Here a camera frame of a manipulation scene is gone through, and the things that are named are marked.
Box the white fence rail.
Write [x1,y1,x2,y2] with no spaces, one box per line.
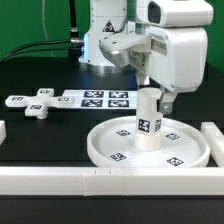
[201,122,224,168]
[0,120,6,145]
[0,167,224,196]

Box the white cross-shaped table base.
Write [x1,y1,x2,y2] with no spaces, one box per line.
[5,88,74,119]

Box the thin white cable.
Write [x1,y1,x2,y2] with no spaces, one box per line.
[41,0,55,58]

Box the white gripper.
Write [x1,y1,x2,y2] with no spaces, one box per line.
[99,26,208,114]

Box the white front fence rail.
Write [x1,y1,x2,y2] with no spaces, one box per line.
[0,167,224,196]

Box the white right fence rail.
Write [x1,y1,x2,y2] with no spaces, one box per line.
[201,122,224,168]

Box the black cable with connector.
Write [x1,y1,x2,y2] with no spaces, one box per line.
[0,37,85,64]

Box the white round table top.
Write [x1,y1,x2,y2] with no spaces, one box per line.
[87,116,210,168]

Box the white left fence rail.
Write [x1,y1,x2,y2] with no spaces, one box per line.
[0,120,6,145]

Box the white marker sheet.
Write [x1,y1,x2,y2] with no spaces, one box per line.
[63,90,137,110]

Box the black vertical cable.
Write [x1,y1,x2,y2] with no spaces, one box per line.
[68,0,80,38]

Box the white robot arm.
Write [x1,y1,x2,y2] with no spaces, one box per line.
[79,0,213,114]

